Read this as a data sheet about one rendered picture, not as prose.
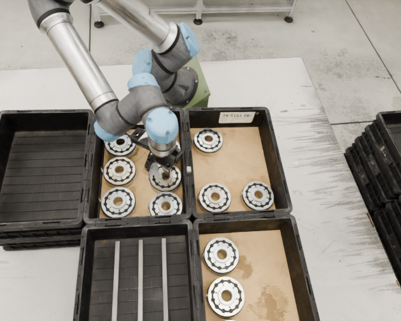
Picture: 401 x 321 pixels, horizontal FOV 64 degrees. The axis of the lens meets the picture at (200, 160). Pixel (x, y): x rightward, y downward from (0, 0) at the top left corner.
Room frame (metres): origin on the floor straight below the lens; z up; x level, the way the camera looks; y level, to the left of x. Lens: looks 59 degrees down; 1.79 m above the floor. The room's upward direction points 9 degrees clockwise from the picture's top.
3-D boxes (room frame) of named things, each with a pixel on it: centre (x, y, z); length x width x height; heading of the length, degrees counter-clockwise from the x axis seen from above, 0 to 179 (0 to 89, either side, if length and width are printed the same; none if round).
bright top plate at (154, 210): (0.37, 0.08, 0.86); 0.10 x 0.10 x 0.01
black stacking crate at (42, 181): (0.41, 0.48, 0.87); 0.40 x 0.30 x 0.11; 13
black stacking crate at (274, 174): (0.55, -0.11, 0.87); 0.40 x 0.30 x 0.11; 13
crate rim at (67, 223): (0.41, 0.48, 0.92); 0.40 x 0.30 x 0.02; 13
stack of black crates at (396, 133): (1.01, -1.04, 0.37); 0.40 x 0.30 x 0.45; 17
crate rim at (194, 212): (0.55, -0.11, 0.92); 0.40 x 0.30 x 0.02; 13
